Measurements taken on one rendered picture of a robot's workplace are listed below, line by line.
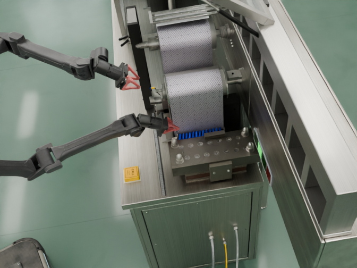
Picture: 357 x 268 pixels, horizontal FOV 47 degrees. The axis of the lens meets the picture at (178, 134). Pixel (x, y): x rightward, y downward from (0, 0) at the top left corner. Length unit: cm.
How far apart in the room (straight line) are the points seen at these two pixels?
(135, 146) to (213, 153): 45
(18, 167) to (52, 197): 153
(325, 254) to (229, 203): 85
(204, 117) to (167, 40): 39
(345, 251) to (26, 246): 198
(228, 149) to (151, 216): 50
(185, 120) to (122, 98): 59
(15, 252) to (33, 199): 60
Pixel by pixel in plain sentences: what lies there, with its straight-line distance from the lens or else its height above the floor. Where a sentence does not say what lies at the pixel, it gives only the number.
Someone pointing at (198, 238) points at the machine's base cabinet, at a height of 46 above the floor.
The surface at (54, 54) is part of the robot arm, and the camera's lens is 182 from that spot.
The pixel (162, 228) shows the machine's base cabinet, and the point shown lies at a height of 63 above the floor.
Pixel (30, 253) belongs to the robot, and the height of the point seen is 24.
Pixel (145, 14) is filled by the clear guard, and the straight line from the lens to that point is 275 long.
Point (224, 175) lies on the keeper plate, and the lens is 190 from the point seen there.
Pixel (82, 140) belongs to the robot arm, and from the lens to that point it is 176.
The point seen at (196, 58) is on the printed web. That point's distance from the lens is 198.
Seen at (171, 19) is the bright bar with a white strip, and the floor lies 145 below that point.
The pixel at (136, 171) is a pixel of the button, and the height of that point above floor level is 92.
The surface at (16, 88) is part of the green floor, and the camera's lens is 423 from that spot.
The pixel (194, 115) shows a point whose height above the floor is 114.
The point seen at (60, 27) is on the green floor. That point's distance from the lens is 487.
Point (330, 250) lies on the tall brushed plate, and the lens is 125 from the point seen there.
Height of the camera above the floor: 248
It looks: 48 degrees down
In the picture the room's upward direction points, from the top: 8 degrees counter-clockwise
